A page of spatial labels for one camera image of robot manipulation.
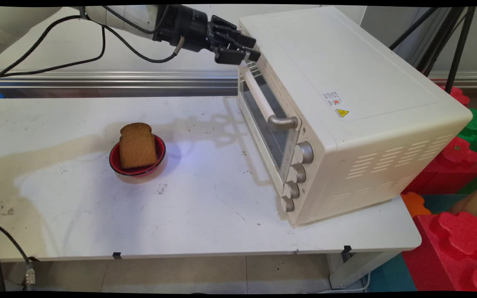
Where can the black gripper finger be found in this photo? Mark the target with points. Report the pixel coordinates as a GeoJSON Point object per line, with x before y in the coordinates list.
{"type": "Point", "coordinates": [232, 54]}
{"type": "Point", "coordinates": [232, 33]}

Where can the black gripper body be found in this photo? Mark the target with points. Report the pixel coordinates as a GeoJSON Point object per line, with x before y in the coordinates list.
{"type": "Point", "coordinates": [184, 29]}

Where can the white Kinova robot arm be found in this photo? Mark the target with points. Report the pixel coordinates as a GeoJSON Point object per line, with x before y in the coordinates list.
{"type": "Point", "coordinates": [131, 16]}

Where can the white rating label sticker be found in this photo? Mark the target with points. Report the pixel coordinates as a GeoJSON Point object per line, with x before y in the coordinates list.
{"type": "Point", "coordinates": [332, 98]}

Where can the silver oven knob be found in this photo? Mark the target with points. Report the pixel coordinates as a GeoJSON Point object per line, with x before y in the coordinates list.
{"type": "Point", "coordinates": [292, 189]}
{"type": "Point", "coordinates": [305, 152]}
{"type": "Point", "coordinates": [299, 173]}
{"type": "Point", "coordinates": [287, 204]}

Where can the red bowl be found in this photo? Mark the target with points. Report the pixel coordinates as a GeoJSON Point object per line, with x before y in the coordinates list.
{"type": "Point", "coordinates": [160, 155]}

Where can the yellow warning sticker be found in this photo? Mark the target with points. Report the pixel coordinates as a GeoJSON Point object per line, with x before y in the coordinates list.
{"type": "Point", "coordinates": [343, 113]}

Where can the brown bread slice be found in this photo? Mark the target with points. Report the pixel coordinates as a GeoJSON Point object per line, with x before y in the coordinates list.
{"type": "Point", "coordinates": [137, 147]}

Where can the cream toaster oven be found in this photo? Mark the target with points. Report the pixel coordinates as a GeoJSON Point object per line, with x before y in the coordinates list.
{"type": "Point", "coordinates": [367, 82]}

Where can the black tape piece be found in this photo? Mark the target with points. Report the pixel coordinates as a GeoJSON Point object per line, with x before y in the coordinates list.
{"type": "Point", "coordinates": [347, 249]}
{"type": "Point", "coordinates": [32, 259]}
{"type": "Point", "coordinates": [117, 255]}

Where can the black tripod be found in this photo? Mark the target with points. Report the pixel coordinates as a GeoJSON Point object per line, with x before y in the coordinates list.
{"type": "Point", "coordinates": [460, 49]}

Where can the small red foam piece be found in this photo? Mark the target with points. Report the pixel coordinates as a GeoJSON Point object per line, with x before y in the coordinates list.
{"type": "Point", "coordinates": [458, 95]}

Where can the orange foam piece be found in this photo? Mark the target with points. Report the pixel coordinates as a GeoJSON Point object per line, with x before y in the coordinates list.
{"type": "Point", "coordinates": [415, 205]}

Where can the white table leg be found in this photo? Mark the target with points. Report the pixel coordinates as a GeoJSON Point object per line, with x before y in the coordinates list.
{"type": "Point", "coordinates": [354, 269]}

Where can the green foam block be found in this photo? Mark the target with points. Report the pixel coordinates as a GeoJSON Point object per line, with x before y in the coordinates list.
{"type": "Point", "coordinates": [476, 132]}

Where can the teal foam floor mat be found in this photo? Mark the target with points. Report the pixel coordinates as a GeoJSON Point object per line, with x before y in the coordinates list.
{"type": "Point", "coordinates": [391, 275]}

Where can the large red foam block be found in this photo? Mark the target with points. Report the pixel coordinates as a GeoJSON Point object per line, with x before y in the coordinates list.
{"type": "Point", "coordinates": [449, 252]}

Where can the aluminium rail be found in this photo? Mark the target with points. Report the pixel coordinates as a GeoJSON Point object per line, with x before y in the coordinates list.
{"type": "Point", "coordinates": [139, 78]}

